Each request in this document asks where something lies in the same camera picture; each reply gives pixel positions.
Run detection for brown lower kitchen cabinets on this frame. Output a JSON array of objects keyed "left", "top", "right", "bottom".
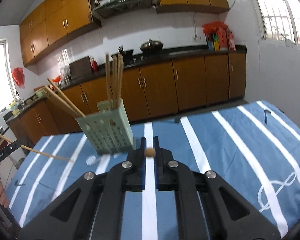
[{"left": 6, "top": 45, "right": 247, "bottom": 146}]

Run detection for brown kitchen cabinets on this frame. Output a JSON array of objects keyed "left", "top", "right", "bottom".
[
  {"left": 6, "top": 45, "right": 247, "bottom": 146},
  {"left": 19, "top": 0, "right": 230, "bottom": 66}
]

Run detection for brown upper kitchen cabinets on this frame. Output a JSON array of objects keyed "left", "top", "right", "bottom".
[{"left": 19, "top": 0, "right": 230, "bottom": 66}]

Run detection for side window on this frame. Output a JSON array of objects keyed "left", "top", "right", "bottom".
[{"left": 0, "top": 39, "right": 16, "bottom": 112}]

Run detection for green bowl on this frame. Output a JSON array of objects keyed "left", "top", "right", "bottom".
[{"left": 34, "top": 86, "right": 45, "bottom": 98}]

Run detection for blue white striped tablecloth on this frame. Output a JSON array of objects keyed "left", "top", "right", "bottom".
[{"left": 7, "top": 101, "right": 300, "bottom": 239}]

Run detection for green perforated utensil holder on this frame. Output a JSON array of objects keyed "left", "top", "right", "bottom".
[{"left": 76, "top": 100, "right": 135, "bottom": 155}]

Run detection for red plastic bag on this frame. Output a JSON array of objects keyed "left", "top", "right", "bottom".
[{"left": 12, "top": 67, "right": 25, "bottom": 89}]

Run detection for brown cutting board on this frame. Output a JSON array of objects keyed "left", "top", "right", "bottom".
[{"left": 69, "top": 56, "right": 93, "bottom": 80}]

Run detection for red bottle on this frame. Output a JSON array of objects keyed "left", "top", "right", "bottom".
[{"left": 91, "top": 57, "right": 98, "bottom": 72}]

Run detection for black wok on stove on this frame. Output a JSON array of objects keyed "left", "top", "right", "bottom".
[{"left": 111, "top": 46, "right": 134, "bottom": 62}]

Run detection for lidded wok on stove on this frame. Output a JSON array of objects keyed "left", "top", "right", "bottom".
[{"left": 140, "top": 39, "right": 164, "bottom": 54}]

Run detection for red bags and bottles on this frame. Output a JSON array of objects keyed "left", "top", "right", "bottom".
[{"left": 203, "top": 21, "right": 236, "bottom": 51}]

